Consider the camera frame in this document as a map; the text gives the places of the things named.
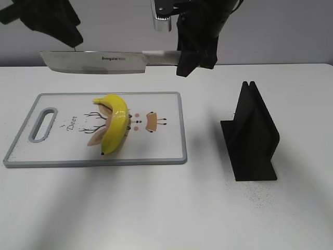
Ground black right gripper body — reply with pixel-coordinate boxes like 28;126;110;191
177;0;243;43

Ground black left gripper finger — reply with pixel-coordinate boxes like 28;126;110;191
1;0;83;47

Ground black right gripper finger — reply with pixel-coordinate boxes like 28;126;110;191
198;36;217;69
176;39;201;77

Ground white-handled kitchen knife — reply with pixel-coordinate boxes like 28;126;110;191
40;51;181;74

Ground yellow plastic banana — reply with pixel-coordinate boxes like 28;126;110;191
93;94;130;155

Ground black knife stand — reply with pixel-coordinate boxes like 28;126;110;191
220;81;280;181

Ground white grey-rimmed cutting board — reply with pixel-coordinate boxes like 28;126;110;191
4;92;187;168

